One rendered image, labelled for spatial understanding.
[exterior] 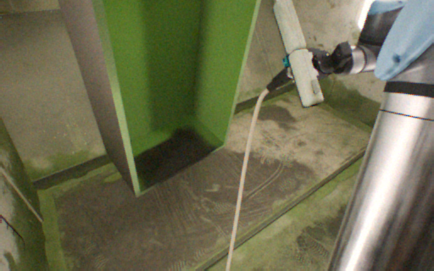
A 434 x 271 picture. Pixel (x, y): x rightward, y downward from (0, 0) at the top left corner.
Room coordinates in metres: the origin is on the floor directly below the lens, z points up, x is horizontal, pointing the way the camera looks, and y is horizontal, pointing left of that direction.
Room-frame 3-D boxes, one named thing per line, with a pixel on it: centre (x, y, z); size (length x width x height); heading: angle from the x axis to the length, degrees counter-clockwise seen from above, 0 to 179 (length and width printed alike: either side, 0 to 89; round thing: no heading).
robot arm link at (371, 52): (0.78, -0.49, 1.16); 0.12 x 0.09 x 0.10; 111
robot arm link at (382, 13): (0.78, -0.51, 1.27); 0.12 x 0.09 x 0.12; 66
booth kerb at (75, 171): (1.88, 0.17, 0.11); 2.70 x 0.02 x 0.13; 125
